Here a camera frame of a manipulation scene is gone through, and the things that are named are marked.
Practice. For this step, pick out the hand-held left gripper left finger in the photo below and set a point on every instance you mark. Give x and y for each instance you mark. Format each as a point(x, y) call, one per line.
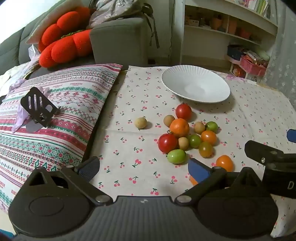
point(89, 167)

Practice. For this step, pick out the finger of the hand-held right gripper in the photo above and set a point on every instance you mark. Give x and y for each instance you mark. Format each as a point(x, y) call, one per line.
point(291, 134)
point(259, 150)

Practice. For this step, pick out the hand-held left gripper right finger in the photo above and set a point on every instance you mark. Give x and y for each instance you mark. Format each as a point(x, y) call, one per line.
point(198, 172)

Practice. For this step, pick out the orange tangerine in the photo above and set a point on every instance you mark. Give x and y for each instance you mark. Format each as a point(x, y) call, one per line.
point(192, 181)
point(179, 127)

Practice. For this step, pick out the olive green tomato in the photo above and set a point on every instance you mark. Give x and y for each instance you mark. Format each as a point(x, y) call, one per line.
point(205, 149)

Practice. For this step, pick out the orange tomato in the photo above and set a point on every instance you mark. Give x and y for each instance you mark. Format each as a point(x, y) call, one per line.
point(208, 137)
point(224, 163)

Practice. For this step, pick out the red tomato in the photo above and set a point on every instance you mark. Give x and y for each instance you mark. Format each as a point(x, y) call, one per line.
point(167, 143)
point(183, 112)

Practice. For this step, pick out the white ribbed plate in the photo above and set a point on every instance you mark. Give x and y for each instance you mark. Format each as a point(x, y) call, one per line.
point(196, 85)

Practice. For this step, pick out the cherry print tablecloth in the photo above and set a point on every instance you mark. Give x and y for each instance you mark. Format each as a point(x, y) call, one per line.
point(138, 148)

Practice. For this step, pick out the striped patterned pillow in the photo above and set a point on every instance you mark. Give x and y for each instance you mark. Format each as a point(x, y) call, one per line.
point(69, 111)

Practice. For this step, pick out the white lace curtain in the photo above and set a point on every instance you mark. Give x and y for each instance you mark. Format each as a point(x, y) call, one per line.
point(284, 58)

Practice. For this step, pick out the pink floral cloth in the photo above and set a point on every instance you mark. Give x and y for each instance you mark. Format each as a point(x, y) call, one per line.
point(233, 77)

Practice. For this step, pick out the pink plastic basket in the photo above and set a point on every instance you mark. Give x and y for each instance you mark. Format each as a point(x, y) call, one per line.
point(251, 66)

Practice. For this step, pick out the white picture storage box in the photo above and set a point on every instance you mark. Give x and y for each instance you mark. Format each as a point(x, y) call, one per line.
point(238, 70)

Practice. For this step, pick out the lilac cloth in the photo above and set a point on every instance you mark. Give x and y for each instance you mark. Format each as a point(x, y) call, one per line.
point(20, 118)

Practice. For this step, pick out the blue storage box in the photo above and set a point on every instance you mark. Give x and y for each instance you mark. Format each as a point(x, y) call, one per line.
point(234, 52)

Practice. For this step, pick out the terracotta pot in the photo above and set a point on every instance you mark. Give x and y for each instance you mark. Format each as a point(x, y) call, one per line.
point(232, 26)
point(216, 23)
point(245, 33)

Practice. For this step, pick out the black power adapter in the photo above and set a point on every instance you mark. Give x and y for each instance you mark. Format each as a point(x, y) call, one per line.
point(151, 61)

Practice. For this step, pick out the red flower cushion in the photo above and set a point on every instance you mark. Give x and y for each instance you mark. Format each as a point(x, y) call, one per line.
point(67, 48)

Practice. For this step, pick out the grey sofa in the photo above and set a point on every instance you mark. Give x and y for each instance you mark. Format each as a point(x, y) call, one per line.
point(115, 44)

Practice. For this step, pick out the clear plastic bag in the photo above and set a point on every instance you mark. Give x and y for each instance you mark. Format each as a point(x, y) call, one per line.
point(34, 52)

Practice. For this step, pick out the row of books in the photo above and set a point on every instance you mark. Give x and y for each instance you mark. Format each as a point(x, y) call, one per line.
point(259, 7)

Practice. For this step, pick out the white bookshelf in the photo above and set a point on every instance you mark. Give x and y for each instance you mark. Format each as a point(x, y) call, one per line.
point(180, 34)

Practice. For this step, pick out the crumpled silver plastic bag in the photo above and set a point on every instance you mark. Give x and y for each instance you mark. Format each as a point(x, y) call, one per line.
point(111, 11)

